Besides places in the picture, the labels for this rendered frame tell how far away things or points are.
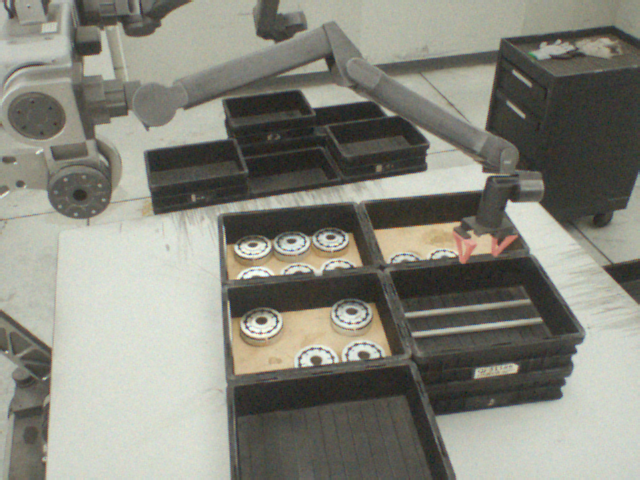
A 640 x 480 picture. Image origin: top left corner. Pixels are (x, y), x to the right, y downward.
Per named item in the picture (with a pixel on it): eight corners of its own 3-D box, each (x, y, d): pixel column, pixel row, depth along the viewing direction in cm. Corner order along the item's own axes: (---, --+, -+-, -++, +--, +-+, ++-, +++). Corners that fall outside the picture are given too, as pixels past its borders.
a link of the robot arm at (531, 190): (481, 147, 143) (501, 148, 134) (527, 147, 145) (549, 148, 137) (478, 201, 144) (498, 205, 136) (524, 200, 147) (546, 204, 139)
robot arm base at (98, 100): (86, 121, 123) (71, 61, 116) (129, 116, 125) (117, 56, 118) (86, 142, 117) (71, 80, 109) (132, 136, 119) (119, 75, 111)
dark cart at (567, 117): (514, 250, 313) (555, 76, 258) (471, 200, 347) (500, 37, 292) (618, 229, 327) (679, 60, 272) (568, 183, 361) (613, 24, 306)
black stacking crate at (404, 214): (379, 302, 167) (382, 269, 160) (356, 234, 190) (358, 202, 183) (523, 286, 172) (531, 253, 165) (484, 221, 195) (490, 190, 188)
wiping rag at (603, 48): (588, 62, 279) (590, 54, 277) (559, 44, 295) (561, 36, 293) (643, 54, 285) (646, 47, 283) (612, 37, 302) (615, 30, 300)
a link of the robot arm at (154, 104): (336, 17, 131) (350, 8, 121) (358, 81, 134) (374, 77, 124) (126, 94, 123) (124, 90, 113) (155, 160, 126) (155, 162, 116)
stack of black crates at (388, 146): (341, 242, 295) (343, 157, 268) (323, 206, 318) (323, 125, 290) (421, 227, 304) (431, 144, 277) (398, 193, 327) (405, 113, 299)
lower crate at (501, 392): (405, 424, 151) (409, 391, 143) (376, 332, 174) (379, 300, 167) (565, 402, 156) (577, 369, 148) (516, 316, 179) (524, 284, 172)
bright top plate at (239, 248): (235, 260, 174) (234, 258, 173) (234, 237, 182) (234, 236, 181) (272, 257, 175) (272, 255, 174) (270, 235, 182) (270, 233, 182)
